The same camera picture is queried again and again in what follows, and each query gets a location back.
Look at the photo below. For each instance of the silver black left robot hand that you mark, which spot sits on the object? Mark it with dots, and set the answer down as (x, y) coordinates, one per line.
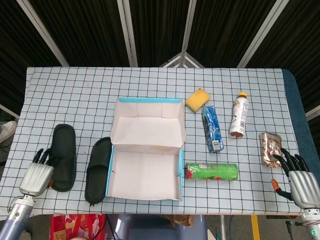
(37, 177)

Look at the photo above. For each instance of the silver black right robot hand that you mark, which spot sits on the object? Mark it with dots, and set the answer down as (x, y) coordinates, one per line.
(303, 185)

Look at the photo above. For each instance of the black rubber slipper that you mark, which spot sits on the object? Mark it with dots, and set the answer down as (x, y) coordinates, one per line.
(100, 155)
(63, 150)

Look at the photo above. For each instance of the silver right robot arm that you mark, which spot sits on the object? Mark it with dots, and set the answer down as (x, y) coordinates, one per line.
(312, 225)

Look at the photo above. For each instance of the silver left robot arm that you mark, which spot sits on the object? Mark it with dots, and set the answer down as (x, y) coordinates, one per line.
(15, 222)

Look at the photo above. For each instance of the red patterned bag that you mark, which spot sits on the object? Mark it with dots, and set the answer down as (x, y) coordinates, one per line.
(75, 227)

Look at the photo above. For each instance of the light blue shoe box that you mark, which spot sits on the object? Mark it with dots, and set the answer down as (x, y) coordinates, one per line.
(145, 175)

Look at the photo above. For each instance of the silver red foil snack packet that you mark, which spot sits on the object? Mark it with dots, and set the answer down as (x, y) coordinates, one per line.
(270, 147)

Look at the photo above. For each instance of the white sneaker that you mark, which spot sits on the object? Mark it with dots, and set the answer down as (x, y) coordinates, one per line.
(7, 131)

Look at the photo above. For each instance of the blue checked tablecloth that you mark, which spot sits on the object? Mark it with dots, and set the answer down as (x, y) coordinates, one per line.
(75, 100)

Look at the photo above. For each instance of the green chips can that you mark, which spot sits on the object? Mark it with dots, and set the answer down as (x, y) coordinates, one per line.
(215, 171)

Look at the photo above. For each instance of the yellow capped drink bottle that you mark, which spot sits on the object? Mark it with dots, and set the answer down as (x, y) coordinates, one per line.
(238, 117)

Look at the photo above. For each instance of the blue cookie package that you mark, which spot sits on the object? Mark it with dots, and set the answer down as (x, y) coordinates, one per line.
(212, 130)

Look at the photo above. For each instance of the brown paper bag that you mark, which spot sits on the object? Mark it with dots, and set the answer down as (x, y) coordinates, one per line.
(181, 220)

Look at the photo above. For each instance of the dark brown screen panel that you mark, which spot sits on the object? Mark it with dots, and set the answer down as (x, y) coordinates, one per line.
(157, 25)
(87, 32)
(225, 30)
(15, 50)

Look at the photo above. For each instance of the yellow green scrub sponge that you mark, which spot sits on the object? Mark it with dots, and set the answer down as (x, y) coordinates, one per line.
(197, 100)

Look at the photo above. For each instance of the white screen frame post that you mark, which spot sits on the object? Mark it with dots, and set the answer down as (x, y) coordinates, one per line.
(44, 32)
(128, 32)
(188, 25)
(261, 32)

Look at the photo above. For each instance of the white screen foot bracket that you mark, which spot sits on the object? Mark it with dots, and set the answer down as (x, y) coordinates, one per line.
(182, 61)

